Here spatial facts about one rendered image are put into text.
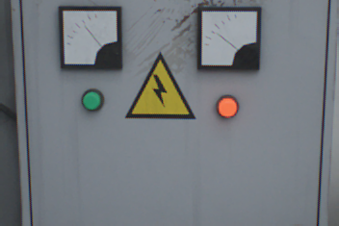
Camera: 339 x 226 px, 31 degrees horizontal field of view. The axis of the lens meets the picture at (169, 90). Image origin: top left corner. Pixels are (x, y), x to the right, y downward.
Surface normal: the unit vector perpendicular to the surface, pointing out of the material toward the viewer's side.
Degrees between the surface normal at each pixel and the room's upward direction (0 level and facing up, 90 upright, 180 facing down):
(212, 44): 90
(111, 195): 90
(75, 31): 90
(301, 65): 90
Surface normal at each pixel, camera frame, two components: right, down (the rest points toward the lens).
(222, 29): -0.04, 0.21
